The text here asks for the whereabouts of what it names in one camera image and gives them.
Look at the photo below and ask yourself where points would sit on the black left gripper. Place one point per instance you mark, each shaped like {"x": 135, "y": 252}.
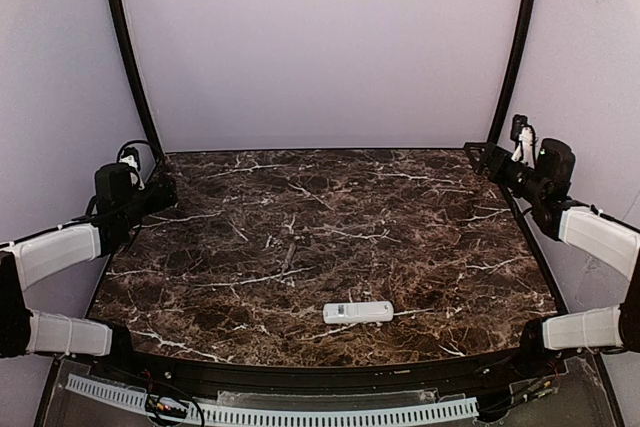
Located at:
{"x": 163, "y": 192}

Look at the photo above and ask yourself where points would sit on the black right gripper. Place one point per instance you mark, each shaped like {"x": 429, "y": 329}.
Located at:
{"x": 490, "y": 158}

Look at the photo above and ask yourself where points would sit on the white remote control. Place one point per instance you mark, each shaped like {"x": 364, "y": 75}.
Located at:
{"x": 357, "y": 312}

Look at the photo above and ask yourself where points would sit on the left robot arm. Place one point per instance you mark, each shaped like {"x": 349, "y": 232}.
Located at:
{"x": 121, "y": 202}

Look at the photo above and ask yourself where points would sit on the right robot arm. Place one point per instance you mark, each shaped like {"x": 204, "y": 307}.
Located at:
{"x": 545, "y": 187}

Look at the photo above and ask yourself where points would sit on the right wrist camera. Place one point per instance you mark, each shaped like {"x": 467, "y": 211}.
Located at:
{"x": 524, "y": 137}

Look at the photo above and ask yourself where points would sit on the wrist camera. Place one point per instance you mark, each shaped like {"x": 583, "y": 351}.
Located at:
{"x": 129, "y": 154}
{"x": 524, "y": 137}

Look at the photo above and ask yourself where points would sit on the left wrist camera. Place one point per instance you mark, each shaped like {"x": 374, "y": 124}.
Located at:
{"x": 129, "y": 154}

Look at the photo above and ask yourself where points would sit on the right black frame post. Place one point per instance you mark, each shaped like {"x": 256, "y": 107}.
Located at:
{"x": 512, "y": 69}

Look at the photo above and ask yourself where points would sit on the black frame post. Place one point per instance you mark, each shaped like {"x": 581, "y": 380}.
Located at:
{"x": 512, "y": 69}
{"x": 125, "y": 45}

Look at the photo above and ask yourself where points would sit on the black front table rail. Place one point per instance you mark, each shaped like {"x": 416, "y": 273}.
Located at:
{"x": 480, "y": 374}

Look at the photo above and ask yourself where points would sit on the white slotted cable duct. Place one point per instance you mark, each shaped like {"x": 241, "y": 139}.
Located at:
{"x": 413, "y": 408}

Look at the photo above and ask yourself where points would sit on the left black frame post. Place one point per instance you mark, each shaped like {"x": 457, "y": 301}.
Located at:
{"x": 125, "y": 45}

